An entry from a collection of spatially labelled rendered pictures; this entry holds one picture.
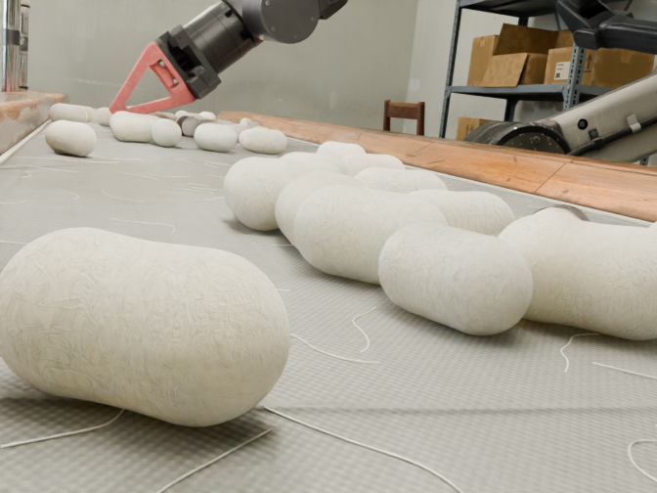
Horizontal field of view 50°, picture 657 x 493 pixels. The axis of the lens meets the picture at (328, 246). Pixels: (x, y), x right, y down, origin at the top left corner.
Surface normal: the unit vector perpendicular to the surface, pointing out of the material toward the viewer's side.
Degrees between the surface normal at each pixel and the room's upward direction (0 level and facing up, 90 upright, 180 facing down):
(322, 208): 59
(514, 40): 109
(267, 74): 90
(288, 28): 96
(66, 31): 90
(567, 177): 45
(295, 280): 0
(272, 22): 96
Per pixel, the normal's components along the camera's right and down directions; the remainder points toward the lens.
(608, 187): -0.59, -0.72
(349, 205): -0.30, -0.56
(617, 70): 0.28, 0.21
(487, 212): 0.37, -0.39
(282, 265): 0.11, -0.98
